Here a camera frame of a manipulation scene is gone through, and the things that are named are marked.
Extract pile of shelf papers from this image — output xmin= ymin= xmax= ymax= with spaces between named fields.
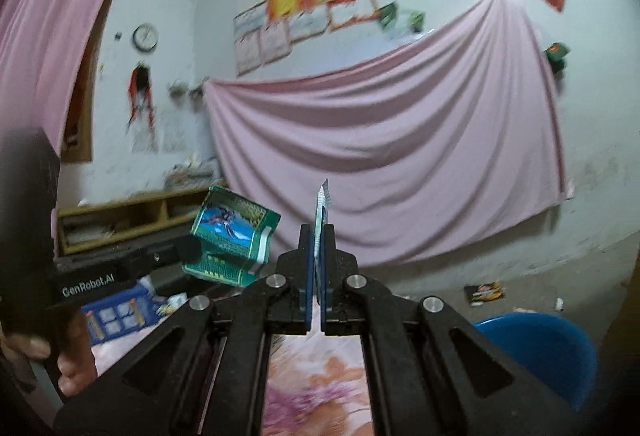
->
xmin=62 ymin=221 xmax=116 ymax=245

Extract wooden wall shelf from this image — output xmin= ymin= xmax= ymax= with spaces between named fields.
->
xmin=55 ymin=188 xmax=217 ymax=259

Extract small white yellow packet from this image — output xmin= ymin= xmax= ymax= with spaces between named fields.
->
xmin=159 ymin=293 xmax=188 ymax=317

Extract round black wall clock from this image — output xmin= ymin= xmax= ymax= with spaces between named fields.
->
xmin=132 ymin=23 xmax=159 ymax=52

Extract pink satin curtain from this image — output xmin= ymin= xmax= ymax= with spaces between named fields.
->
xmin=0 ymin=0 xmax=151 ymax=157

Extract wooden window frame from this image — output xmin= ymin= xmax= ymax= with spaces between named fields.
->
xmin=61 ymin=46 xmax=108 ymax=163

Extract pink hanging bed sheet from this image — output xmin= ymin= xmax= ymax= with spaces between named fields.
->
xmin=202 ymin=0 xmax=569 ymax=267

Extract person's left hand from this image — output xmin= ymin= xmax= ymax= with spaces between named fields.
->
xmin=2 ymin=311 xmax=96 ymax=397

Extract blue cardboard box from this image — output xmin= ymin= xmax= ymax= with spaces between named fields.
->
xmin=81 ymin=276 xmax=167 ymax=344

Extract orange black snack wrapper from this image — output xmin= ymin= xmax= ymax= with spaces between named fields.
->
xmin=464 ymin=281 xmax=506 ymax=308

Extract wire wall rack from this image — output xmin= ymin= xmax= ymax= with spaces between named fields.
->
xmin=169 ymin=78 xmax=207 ymax=100

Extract white wrapper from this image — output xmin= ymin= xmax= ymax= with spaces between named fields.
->
xmin=313 ymin=178 xmax=332 ymax=267

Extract green photo print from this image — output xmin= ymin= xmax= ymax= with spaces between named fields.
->
xmin=401 ymin=8 xmax=426 ymax=34
xmin=377 ymin=2 xmax=402 ymax=32

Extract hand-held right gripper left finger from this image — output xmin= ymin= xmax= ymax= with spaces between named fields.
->
xmin=52 ymin=223 xmax=316 ymax=436

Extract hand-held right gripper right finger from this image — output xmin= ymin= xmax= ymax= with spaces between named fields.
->
xmin=320 ymin=223 xmax=586 ymax=436

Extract red black hanging ornament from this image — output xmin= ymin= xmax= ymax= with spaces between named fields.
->
xmin=127 ymin=62 xmax=156 ymax=132

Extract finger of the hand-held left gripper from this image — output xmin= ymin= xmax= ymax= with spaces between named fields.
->
xmin=172 ymin=236 xmax=201 ymax=273

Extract white wall calendar sheets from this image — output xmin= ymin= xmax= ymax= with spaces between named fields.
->
xmin=131 ymin=111 xmax=188 ymax=154

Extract group of wall certificates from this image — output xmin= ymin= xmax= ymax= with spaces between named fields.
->
xmin=232 ymin=0 xmax=398 ymax=77

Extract stack of books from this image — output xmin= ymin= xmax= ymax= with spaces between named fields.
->
xmin=164 ymin=157 xmax=222 ymax=193

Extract floral pink blanket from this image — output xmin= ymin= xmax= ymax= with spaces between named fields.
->
xmin=92 ymin=323 xmax=373 ymax=436

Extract blue plastic bucket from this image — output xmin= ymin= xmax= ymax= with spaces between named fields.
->
xmin=472 ymin=313 xmax=599 ymax=412

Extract green printed packet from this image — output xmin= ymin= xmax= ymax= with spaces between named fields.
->
xmin=182 ymin=185 xmax=282 ymax=288

